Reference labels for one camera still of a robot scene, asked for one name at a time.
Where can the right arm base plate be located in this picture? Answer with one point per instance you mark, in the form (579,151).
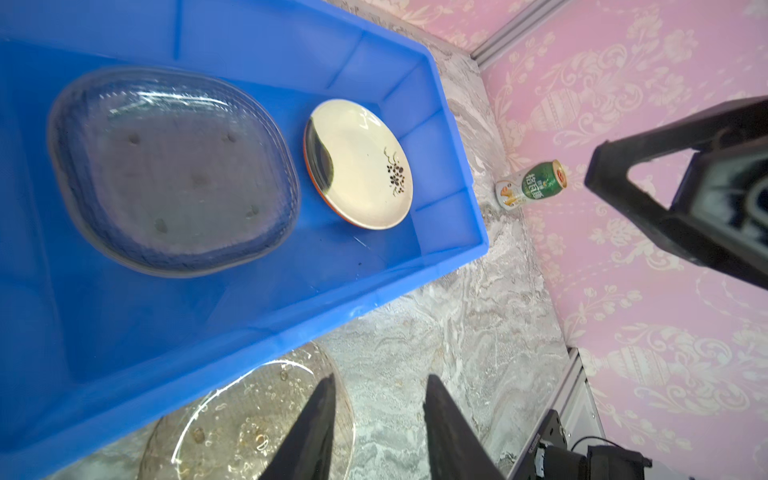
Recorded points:
(548,433)

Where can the cream plate with dark patch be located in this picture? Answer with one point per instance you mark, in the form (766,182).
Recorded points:
(357,165)

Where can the green drink can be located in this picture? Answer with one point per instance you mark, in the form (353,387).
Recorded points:
(537,183)

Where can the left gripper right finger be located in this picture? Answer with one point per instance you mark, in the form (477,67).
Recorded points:
(454,451)

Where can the blue plastic bin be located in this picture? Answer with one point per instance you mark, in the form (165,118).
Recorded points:
(92,350)

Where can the smoky glass plate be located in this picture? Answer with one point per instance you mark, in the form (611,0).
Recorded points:
(235,431)
(170,173)

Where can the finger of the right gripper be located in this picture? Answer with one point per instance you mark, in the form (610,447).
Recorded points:
(718,216)

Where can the aluminium front rail frame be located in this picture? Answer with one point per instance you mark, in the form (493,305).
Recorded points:
(534,385)

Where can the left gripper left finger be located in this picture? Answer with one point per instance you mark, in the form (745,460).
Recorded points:
(306,452)

